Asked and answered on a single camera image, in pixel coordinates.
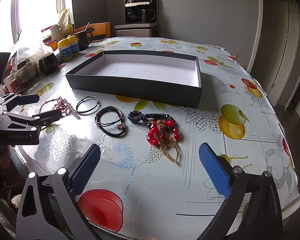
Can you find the yellow capped bottle rear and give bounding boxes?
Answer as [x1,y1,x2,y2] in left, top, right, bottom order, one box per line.
[67,35,80,56]

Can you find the white paper cup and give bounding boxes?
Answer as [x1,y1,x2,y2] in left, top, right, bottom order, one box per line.
[50,24,61,42]

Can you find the black shallow box tray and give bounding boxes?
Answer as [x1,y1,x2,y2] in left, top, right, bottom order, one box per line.
[66,50,202,108]

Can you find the grey cabinet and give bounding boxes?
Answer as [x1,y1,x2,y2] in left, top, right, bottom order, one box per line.
[115,23,158,37]

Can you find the black hair tie with charm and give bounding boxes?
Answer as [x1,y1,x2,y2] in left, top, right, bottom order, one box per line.
[95,106,128,138]

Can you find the wooden chair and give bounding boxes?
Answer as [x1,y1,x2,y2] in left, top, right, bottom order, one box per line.
[74,22,111,40]

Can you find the fruit print tablecloth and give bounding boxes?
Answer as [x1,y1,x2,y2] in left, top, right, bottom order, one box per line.
[15,37,300,239]

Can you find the yellow capped bottle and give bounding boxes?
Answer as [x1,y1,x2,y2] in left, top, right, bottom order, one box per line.
[67,35,80,56]
[57,38,73,61]

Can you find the thin grey bangle bracelet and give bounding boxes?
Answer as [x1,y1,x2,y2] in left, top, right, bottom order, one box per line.
[75,95,101,116]

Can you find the red bead gold chain necklace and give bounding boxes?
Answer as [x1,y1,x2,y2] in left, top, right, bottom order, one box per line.
[147,119,181,164]

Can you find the dark blue beaded bracelet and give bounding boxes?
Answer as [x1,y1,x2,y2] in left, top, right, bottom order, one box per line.
[127,110,176,128]

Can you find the bananas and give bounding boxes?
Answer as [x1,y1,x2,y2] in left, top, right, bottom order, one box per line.
[229,55,244,67]

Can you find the dark glass jar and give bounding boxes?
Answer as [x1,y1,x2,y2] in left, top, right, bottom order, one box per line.
[39,53,58,75]

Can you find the yellow capped bottle front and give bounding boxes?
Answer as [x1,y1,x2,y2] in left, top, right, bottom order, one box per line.
[57,38,73,61]

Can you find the black coffee machine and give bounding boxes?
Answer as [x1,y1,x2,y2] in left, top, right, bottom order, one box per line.
[125,0,158,24]

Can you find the black mug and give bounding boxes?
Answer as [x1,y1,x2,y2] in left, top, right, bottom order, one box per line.
[74,27,95,51]

